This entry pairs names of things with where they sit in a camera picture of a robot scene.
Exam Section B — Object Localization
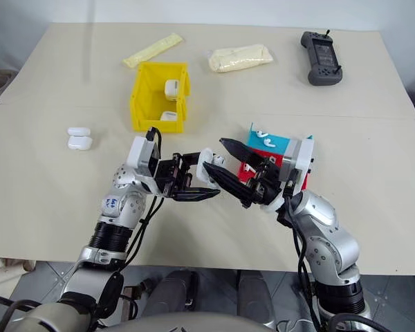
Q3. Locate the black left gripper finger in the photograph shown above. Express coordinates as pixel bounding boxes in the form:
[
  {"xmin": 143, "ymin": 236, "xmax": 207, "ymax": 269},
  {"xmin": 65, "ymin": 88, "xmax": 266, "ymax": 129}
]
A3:
[
  {"xmin": 181, "ymin": 150, "xmax": 209, "ymax": 166},
  {"xmin": 166, "ymin": 187, "xmax": 223, "ymax": 202}
]

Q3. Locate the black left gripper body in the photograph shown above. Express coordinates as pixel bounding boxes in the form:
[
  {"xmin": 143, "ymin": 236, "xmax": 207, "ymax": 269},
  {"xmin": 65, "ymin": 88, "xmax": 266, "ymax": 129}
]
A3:
[{"xmin": 154, "ymin": 153, "xmax": 199, "ymax": 201}]

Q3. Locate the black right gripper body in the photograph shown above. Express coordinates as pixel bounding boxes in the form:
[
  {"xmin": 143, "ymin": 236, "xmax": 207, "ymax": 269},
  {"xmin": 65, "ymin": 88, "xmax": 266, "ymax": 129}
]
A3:
[{"xmin": 250, "ymin": 156, "xmax": 286, "ymax": 208}]

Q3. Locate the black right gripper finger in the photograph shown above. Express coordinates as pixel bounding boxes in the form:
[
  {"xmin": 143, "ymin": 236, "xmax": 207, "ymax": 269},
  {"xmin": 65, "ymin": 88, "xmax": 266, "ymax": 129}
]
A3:
[
  {"xmin": 219, "ymin": 138, "xmax": 268, "ymax": 171},
  {"xmin": 203, "ymin": 164, "xmax": 256, "ymax": 210}
]

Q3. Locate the yellow plastic bin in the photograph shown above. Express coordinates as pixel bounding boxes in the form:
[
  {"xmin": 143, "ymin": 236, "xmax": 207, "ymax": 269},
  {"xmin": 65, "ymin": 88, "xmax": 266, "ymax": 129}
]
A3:
[{"xmin": 129, "ymin": 61, "xmax": 191, "ymax": 135}]

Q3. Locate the red and teal holder block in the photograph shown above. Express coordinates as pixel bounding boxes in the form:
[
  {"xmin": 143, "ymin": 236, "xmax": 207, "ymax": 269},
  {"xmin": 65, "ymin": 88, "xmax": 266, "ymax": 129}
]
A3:
[{"xmin": 236, "ymin": 122, "xmax": 315, "ymax": 192}]

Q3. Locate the pale yellow filled plastic bag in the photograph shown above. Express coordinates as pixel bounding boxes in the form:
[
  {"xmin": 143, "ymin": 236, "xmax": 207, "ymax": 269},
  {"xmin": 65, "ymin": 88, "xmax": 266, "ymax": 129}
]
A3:
[{"xmin": 207, "ymin": 43, "xmax": 275, "ymax": 74}]

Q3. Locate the dark rounded shape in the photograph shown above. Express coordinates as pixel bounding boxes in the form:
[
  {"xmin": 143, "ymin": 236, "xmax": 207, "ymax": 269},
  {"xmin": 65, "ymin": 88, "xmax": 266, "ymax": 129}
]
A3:
[
  {"xmin": 151, "ymin": 269, "xmax": 199, "ymax": 314},
  {"xmin": 237, "ymin": 269, "xmax": 276, "ymax": 314}
]

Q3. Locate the long pale yellow packet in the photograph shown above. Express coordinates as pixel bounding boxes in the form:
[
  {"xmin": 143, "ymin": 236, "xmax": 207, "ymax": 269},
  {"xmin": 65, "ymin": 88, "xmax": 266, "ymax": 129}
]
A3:
[{"xmin": 121, "ymin": 32, "xmax": 185, "ymax": 69}]

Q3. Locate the dark grey handheld controller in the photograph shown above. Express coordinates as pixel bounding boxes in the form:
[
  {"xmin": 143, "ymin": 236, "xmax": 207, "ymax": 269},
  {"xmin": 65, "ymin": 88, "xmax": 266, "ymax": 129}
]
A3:
[{"xmin": 299, "ymin": 28, "xmax": 344, "ymax": 87}]

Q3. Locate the grey robot torso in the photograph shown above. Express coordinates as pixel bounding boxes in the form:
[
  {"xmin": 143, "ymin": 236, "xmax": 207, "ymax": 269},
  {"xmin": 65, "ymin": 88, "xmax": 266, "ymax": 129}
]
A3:
[{"xmin": 17, "ymin": 303, "xmax": 276, "ymax": 332}]

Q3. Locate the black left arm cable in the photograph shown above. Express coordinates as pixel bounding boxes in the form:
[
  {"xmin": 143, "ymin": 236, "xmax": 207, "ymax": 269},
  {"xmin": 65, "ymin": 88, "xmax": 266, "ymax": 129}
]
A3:
[{"xmin": 116, "ymin": 127, "xmax": 165, "ymax": 277}]

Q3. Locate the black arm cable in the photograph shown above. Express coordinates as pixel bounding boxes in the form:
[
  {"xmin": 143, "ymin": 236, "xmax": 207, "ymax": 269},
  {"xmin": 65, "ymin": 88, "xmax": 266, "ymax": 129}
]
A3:
[
  {"xmin": 116, "ymin": 127, "xmax": 165, "ymax": 277},
  {"xmin": 284, "ymin": 179, "xmax": 324, "ymax": 328}
]

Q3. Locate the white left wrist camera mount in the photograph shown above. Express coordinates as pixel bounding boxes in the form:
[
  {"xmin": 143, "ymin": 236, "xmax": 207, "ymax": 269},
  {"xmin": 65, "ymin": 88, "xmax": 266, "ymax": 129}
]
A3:
[{"xmin": 127, "ymin": 136, "xmax": 160, "ymax": 178}]

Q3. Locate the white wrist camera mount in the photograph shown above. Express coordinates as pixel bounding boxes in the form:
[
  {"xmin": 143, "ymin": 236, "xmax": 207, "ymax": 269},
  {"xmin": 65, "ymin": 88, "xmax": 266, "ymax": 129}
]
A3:
[
  {"xmin": 127, "ymin": 136, "xmax": 160, "ymax": 178},
  {"xmin": 282, "ymin": 136, "xmax": 316, "ymax": 193}
]

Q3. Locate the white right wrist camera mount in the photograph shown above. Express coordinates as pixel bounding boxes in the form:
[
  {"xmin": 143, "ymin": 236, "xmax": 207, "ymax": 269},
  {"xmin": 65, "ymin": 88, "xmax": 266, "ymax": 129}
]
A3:
[{"xmin": 282, "ymin": 136, "xmax": 316, "ymax": 193}]

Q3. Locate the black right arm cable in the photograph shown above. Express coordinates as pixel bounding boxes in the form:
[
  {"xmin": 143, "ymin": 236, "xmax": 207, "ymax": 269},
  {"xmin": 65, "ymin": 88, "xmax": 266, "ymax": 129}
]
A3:
[{"xmin": 284, "ymin": 179, "xmax": 324, "ymax": 328}]

